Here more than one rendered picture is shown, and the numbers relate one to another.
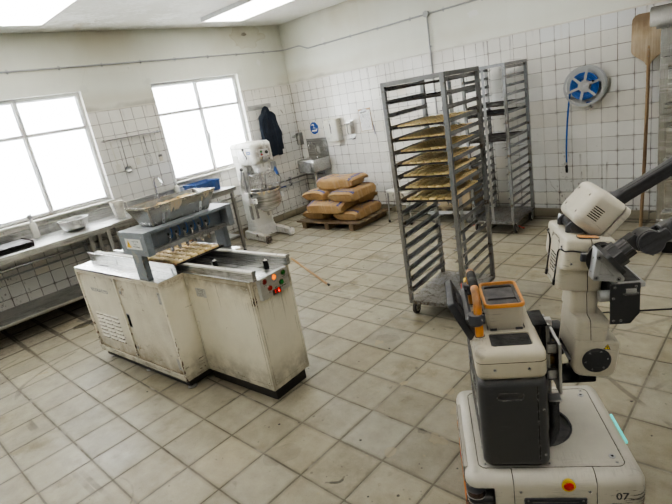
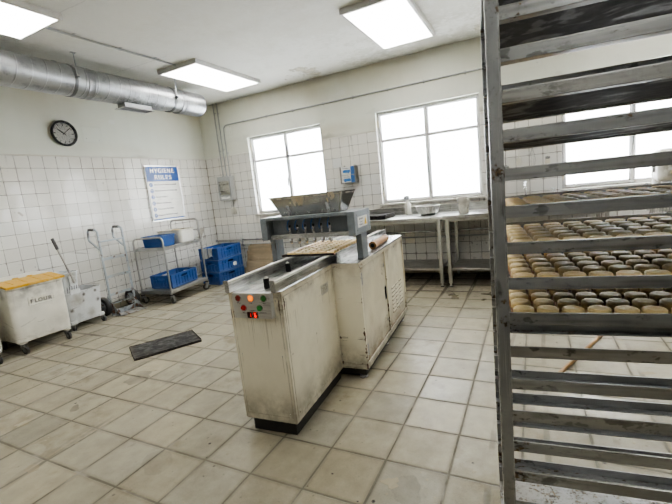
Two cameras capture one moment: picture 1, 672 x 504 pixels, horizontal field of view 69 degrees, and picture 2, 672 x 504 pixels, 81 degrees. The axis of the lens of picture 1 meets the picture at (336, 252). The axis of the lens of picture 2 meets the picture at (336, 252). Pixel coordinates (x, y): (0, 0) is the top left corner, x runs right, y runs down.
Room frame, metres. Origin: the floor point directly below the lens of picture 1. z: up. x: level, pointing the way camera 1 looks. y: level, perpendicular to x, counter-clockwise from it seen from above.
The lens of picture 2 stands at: (2.66, -1.65, 1.33)
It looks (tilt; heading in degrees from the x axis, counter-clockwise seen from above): 9 degrees down; 72
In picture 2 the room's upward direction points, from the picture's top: 6 degrees counter-clockwise
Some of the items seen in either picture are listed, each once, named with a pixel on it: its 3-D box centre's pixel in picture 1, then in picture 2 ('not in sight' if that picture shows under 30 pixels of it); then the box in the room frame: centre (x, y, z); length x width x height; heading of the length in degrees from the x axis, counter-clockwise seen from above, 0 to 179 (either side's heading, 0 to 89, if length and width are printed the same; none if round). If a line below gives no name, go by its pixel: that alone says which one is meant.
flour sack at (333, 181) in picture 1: (341, 180); not in sight; (7.11, -0.26, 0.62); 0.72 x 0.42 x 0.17; 51
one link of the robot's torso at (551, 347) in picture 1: (571, 348); not in sight; (1.81, -0.91, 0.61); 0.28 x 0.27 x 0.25; 168
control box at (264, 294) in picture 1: (273, 283); (253, 305); (2.85, 0.41, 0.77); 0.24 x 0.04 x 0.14; 138
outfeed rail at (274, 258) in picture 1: (194, 249); (342, 251); (3.61, 1.05, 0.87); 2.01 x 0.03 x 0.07; 48
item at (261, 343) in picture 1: (246, 320); (293, 336); (3.09, 0.69, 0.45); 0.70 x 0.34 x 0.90; 48
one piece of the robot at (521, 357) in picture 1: (510, 365); not in sight; (1.80, -0.64, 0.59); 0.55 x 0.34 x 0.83; 168
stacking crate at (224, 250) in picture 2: not in sight; (220, 251); (2.88, 5.18, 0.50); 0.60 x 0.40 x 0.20; 47
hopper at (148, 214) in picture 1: (173, 207); (313, 203); (3.42, 1.06, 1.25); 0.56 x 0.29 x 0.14; 138
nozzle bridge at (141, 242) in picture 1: (182, 239); (316, 236); (3.42, 1.06, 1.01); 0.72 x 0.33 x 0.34; 138
